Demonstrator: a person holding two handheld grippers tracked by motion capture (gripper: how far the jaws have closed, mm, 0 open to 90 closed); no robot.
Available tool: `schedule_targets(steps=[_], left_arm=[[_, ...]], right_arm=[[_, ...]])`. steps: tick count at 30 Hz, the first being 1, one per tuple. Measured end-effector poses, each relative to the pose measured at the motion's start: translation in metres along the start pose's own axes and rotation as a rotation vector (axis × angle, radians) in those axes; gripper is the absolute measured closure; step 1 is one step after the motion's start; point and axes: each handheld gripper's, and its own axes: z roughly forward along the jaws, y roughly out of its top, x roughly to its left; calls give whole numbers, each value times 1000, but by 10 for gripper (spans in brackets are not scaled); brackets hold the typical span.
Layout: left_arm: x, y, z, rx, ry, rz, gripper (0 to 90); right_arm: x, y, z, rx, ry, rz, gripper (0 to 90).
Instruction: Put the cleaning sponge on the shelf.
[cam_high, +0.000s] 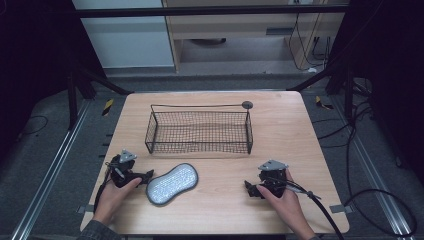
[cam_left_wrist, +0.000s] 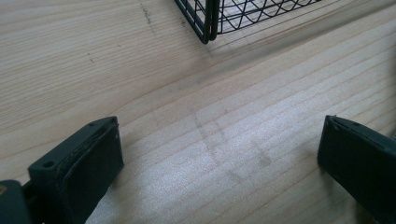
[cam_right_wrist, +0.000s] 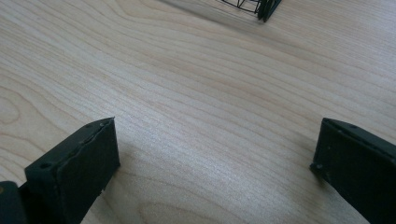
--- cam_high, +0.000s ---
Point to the black metal stand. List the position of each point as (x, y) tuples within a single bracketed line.
[(83, 90), (336, 80)]

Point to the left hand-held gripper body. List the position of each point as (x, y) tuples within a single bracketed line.
[(122, 170)]

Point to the wooden desk cabinet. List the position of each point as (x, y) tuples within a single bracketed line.
[(246, 33)]

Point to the person's right hand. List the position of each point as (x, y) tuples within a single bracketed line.
[(286, 205)]

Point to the yellow black striped tape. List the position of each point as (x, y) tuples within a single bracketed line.
[(322, 103), (107, 107)]

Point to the person's left hand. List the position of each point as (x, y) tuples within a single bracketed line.
[(112, 198)]

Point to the aluminium floor rail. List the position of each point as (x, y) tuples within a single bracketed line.
[(373, 173), (50, 173)]

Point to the black horizontal bar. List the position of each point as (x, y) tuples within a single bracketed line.
[(206, 11)]

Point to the grey sponge pad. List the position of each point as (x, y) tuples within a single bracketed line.
[(172, 183)]

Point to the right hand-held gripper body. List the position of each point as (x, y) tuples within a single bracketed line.
[(273, 178)]

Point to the white cabinet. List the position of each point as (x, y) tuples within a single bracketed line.
[(125, 36)]

